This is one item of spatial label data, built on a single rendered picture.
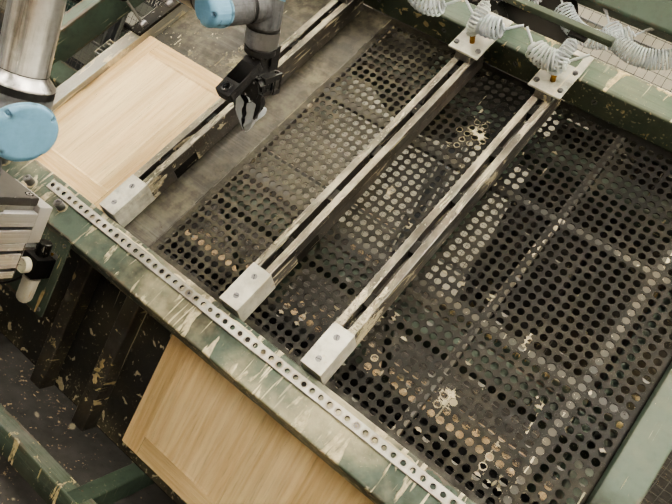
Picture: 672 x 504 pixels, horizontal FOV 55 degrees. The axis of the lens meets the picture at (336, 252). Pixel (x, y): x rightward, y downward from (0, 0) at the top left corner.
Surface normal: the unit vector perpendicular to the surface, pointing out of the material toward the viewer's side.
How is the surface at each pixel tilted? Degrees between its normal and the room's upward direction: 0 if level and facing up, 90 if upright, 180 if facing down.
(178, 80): 53
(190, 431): 90
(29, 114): 97
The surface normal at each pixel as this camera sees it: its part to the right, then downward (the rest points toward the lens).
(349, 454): -0.08, -0.50
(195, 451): -0.45, 0.03
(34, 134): 0.60, 0.62
